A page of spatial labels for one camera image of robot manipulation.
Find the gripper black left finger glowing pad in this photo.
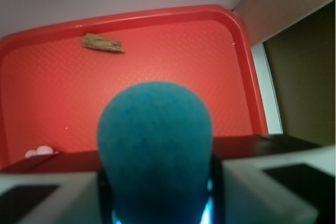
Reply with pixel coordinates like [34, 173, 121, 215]
[0, 150, 111, 224]

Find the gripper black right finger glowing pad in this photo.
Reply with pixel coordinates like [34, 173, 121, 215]
[207, 134, 335, 223]

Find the blue felt ball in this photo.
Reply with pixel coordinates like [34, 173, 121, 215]
[97, 82, 213, 223]

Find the pink plush bunny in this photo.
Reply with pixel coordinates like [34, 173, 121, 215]
[25, 145, 57, 158]

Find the red plastic tray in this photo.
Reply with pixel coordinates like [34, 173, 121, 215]
[1, 5, 268, 167]

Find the brown wood piece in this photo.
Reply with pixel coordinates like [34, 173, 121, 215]
[81, 33, 125, 53]

